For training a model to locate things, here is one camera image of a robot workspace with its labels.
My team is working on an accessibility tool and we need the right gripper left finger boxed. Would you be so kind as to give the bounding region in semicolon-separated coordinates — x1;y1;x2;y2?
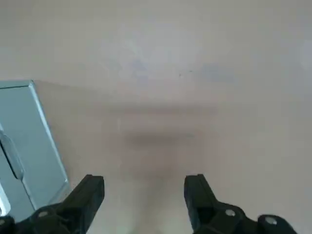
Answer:
0;174;105;234

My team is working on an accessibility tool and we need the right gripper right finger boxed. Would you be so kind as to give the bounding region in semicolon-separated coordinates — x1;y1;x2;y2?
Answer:
184;173;299;234

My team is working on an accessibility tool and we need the white drawer handle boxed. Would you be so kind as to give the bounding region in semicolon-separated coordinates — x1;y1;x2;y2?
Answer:
0;123;25;216

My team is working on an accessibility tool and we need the gray-fronted wooden drawer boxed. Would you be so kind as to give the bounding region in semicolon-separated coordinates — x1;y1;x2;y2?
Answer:
0;79;71;216

